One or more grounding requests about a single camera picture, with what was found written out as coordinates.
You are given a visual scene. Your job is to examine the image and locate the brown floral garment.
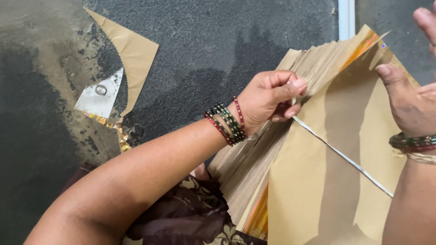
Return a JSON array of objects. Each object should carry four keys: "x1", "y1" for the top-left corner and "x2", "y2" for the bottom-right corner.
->
[{"x1": 61, "y1": 163, "x2": 268, "y2": 245}]

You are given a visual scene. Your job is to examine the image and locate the gold foil scrap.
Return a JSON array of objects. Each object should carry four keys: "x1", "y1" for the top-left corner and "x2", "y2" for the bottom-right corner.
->
[{"x1": 82, "y1": 112, "x2": 132, "y2": 153}]

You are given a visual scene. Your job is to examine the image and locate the pale thread wristband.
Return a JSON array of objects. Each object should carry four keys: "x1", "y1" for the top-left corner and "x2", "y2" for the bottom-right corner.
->
[{"x1": 395, "y1": 152, "x2": 436, "y2": 166}]

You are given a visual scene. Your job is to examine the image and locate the large brown paper sheet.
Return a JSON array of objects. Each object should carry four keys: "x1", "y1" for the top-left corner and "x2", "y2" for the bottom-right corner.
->
[{"x1": 267, "y1": 48, "x2": 421, "y2": 245}]

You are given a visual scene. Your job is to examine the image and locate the thin white paper strip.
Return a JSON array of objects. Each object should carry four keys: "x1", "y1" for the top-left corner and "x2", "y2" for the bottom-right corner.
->
[{"x1": 287, "y1": 80, "x2": 394, "y2": 198}]

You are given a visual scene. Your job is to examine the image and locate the white frame post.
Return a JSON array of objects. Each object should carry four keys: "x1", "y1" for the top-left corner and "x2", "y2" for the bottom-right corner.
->
[{"x1": 338, "y1": 0, "x2": 356, "y2": 41}]

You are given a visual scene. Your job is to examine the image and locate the brown paper scrap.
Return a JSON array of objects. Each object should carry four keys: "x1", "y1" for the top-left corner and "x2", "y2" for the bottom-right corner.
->
[{"x1": 83, "y1": 7, "x2": 159, "y2": 118}]

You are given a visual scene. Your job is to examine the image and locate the stack of brown foil-backed sheets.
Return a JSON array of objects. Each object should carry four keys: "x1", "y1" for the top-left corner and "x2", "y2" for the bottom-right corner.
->
[{"x1": 207, "y1": 24, "x2": 391, "y2": 240}]

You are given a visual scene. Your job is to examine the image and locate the green bangle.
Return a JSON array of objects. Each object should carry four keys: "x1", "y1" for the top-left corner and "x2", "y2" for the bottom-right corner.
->
[{"x1": 389, "y1": 132, "x2": 436, "y2": 149}]

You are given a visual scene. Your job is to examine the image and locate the white paper scrap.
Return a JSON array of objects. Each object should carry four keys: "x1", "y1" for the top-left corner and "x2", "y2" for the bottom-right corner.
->
[{"x1": 74, "y1": 67, "x2": 124, "y2": 119}]

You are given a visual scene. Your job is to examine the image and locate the person's left hand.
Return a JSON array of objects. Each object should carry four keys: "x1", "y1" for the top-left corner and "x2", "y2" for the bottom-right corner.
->
[{"x1": 228, "y1": 70, "x2": 309, "y2": 137}]

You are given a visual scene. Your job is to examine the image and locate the set of green bangles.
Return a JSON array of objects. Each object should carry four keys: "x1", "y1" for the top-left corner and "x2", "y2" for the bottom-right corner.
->
[{"x1": 210, "y1": 103, "x2": 246, "y2": 143}]

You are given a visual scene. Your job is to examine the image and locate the red bangle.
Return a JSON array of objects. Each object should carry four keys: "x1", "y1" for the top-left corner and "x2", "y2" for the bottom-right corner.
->
[
  {"x1": 203, "y1": 111, "x2": 234, "y2": 147},
  {"x1": 399, "y1": 145, "x2": 436, "y2": 154},
  {"x1": 233, "y1": 96, "x2": 247, "y2": 137}
]

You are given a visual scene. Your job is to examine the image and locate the person's right hand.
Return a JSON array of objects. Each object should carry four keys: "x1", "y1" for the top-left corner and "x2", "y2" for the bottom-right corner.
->
[{"x1": 375, "y1": 0, "x2": 436, "y2": 138}]

